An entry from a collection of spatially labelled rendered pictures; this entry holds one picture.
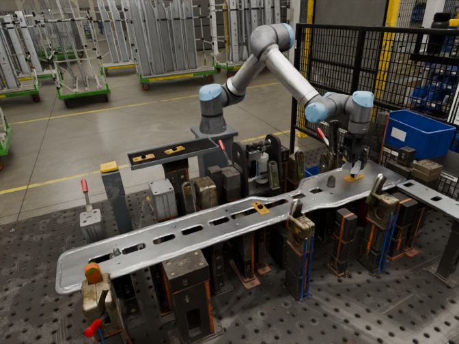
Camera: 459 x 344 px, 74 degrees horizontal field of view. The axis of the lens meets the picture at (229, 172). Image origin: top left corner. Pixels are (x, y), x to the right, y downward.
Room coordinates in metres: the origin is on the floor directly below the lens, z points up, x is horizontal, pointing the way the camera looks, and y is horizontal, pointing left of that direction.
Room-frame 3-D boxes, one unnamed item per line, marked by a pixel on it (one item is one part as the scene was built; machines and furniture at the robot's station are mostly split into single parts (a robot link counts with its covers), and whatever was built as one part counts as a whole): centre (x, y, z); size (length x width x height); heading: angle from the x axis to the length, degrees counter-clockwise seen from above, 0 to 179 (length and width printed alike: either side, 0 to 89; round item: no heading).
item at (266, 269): (0.97, -0.10, 0.84); 0.13 x 0.05 x 0.29; 23
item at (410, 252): (1.01, -0.76, 0.84); 0.11 x 0.06 x 0.29; 23
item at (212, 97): (1.58, 0.07, 1.27); 0.13 x 0.12 x 0.14; 133
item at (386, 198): (0.93, -0.57, 0.87); 0.12 x 0.09 x 0.35; 23
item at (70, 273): (0.94, -0.09, 1.00); 1.38 x 0.22 x 0.02; 113
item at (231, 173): (1.13, 0.00, 0.89); 0.13 x 0.11 x 0.38; 23
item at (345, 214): (0.91, -0.43, 0.84); 0.11 x 0.08 x 0.29; 23
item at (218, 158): (1.57, 0.07, 0.90); 0.21 x 0.21 x 0.40; 22
